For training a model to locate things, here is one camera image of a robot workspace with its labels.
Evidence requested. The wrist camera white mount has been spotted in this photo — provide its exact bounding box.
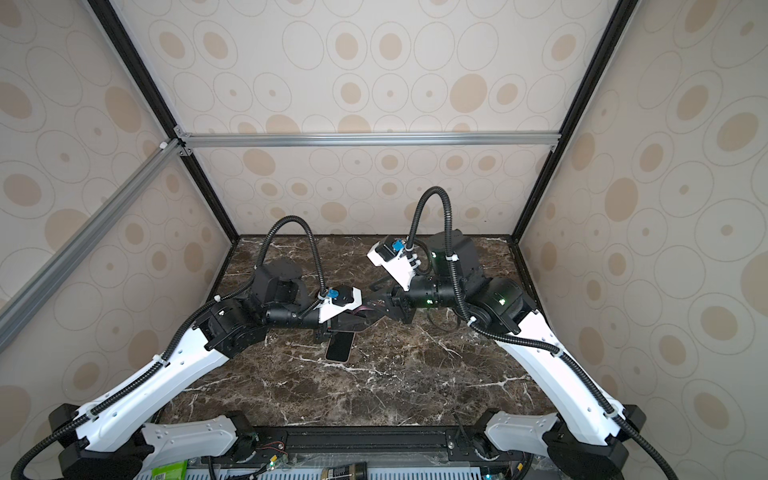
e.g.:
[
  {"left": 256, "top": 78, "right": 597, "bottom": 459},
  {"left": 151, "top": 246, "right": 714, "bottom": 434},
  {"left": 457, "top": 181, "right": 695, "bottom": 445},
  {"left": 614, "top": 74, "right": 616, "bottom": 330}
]
[
  {"left": 316, "top": 285, "right": 363, "bottom": 324},
  {"left": 367, "top": 236, "right": 421, "bottom": 291}
]

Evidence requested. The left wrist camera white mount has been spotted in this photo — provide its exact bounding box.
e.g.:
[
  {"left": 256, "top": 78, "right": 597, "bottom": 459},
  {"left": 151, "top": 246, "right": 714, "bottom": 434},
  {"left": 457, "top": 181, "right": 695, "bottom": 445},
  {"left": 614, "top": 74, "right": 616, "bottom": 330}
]
[{"left": 316, "top": 285, "right": 363, "bottom": 324}]

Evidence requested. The diagonal aluminium rail left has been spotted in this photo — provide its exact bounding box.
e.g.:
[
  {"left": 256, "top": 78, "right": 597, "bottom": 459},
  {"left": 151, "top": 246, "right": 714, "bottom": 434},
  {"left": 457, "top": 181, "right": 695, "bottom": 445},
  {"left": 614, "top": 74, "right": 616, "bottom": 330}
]
[{"left": 1, "top": 139, "right": 181, "bottom": 350}]

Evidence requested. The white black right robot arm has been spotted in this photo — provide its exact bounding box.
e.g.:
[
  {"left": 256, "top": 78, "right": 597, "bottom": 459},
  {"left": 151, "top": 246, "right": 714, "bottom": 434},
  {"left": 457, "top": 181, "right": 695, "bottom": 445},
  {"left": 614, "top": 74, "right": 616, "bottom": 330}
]
[{"left": 367, "top": 230, "right": 645, "bottom": 479}]

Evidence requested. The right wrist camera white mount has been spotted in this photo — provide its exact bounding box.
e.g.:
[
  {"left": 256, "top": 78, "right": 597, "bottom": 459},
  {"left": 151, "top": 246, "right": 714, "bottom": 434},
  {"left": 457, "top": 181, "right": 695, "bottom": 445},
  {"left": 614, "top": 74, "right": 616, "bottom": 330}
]
[{"left": 367, "top": 236, "right": 421, "bottom": 291}]

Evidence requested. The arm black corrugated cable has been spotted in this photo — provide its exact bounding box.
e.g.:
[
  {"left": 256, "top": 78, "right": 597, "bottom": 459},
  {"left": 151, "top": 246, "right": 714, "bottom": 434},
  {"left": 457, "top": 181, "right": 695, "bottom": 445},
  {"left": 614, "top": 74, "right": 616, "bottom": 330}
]
[
  {"left": 405, "top": 185, "right": 679, "bottom": 480},
  {"left": 8, "top": 215, "right": 330, "bottom": 480}
]

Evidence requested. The black corner frame post left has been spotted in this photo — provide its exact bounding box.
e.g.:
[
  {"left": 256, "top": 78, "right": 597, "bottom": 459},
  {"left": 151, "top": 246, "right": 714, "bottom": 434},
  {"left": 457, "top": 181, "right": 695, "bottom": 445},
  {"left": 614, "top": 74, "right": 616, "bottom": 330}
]
[{"left": 86, "top": 0, "right": 240, "bottom": 244}]

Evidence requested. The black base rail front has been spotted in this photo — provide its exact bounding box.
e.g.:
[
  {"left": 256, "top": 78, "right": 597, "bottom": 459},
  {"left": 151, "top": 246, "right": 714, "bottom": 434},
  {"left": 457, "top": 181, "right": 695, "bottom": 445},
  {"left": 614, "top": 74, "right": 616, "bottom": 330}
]
[{"left": 119, "top": 424, "right": 541, "bottom": 480}]

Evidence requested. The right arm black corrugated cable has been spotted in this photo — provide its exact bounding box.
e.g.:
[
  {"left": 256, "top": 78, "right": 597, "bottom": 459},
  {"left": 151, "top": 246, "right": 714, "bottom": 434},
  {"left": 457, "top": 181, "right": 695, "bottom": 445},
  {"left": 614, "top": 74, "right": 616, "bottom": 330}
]
[{"left": 405, "top": 185, "right": 679, "bottom": 480}]

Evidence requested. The horizontal aluminium rail back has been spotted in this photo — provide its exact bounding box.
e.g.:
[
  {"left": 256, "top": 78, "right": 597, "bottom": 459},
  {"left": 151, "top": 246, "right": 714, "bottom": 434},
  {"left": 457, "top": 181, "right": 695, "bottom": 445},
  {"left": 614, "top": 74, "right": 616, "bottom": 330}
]
[{"left": 181, "top": 131, "right": 561, "bottom": 148}]

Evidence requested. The dark bottle at front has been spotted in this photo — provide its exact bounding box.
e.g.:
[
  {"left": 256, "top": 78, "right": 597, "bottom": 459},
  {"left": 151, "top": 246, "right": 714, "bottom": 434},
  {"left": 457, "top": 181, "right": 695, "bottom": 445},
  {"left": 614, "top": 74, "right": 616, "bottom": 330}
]
[{"left": 320, "top": 462, "right": 368, "bottom": 480}]

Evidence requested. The black corner frame post right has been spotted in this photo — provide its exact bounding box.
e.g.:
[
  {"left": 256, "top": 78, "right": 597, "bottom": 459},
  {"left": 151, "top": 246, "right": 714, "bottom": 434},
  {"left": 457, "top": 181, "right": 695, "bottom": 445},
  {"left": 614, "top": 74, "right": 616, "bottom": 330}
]
[{"left": 511, "top": 0, "right": 639, "bottom": 245}]

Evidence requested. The phone with black screen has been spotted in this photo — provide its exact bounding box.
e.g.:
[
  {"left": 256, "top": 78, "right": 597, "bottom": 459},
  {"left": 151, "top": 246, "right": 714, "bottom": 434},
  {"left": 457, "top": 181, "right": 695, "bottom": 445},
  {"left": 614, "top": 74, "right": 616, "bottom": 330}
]
[{"left": 328, "top": 312, "right": 379, "bottom": 333}]

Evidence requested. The green packet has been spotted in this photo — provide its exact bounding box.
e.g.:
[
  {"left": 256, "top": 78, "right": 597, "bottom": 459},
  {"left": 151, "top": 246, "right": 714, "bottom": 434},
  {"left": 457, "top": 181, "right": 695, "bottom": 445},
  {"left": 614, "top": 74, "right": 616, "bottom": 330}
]
[{"left": 151, "top": 461, "right": 187, "bottom": 480}]

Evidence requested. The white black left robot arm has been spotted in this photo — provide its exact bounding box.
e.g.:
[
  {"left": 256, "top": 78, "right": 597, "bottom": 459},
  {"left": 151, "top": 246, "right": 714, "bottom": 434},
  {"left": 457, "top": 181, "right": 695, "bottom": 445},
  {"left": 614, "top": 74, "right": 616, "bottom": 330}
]
[{"left": 59, "top": 258, "right": 382, "bottom": 479}]

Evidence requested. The black corner frame post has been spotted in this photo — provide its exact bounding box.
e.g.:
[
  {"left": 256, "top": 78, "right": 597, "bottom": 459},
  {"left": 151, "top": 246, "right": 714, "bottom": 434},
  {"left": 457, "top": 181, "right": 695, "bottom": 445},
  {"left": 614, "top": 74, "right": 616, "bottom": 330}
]
[
  {"left": 86, "top": 0, "right": 240, "bottom": 244},
  {"left": 511, "top": 0, "right": 639, "bottom": 245}
]

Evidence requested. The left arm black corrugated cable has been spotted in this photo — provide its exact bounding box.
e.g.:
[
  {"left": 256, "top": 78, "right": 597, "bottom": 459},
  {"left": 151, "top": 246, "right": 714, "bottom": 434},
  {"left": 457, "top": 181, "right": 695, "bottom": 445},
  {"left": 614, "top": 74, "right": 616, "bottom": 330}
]
[{"left": 8, "top": 215, "right": 330, "bottom": 480}]

